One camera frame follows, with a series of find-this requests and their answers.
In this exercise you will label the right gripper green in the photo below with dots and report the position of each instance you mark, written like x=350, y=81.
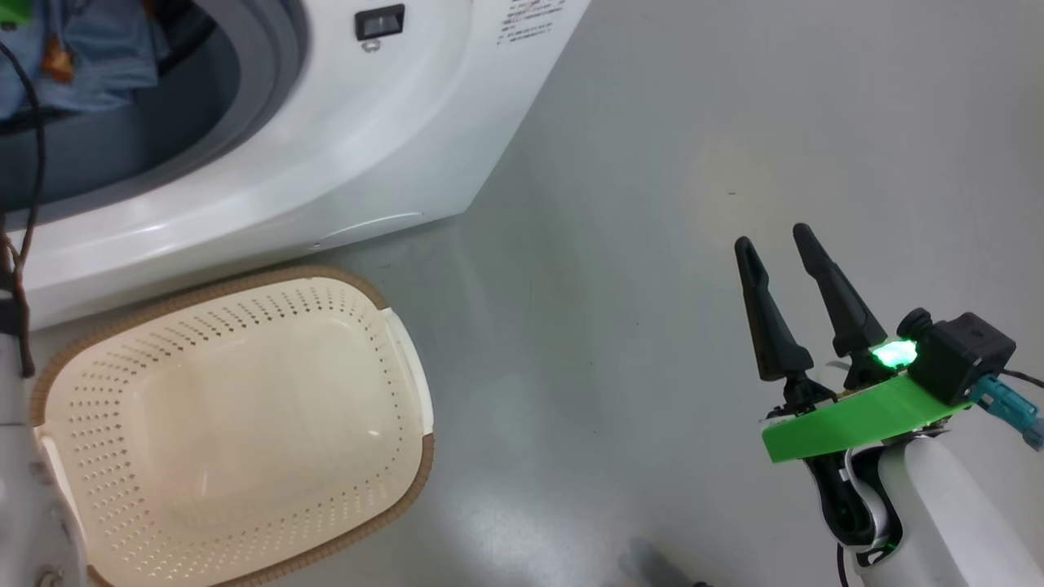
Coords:
x=856, y=416

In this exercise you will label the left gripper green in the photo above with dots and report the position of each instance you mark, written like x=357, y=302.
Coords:
x=12, y=10

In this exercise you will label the blue garment with orange print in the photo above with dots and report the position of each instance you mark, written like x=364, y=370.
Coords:
x=106, y=57

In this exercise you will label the grey rubber door gasket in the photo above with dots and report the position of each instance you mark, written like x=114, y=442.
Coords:
x=245, y=90

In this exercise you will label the black door lock latch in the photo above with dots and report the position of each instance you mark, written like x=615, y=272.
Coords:
x=380, y=22

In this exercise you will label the white front-load washing machine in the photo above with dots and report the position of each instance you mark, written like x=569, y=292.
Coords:
x=367, y=147

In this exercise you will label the cream perforated laundry basket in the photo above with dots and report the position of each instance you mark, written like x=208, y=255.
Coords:
x=245, y=424

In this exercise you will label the black text notice sticker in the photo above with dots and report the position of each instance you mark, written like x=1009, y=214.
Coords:
x=530, y=20

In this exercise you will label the round white filter cover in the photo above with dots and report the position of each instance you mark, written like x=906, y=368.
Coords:
x=367, y=228

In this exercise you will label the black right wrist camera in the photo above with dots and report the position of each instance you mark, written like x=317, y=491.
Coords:
x=962, y=350

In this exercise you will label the teal right camera connector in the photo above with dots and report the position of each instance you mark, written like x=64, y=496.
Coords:
x=1007, y=408

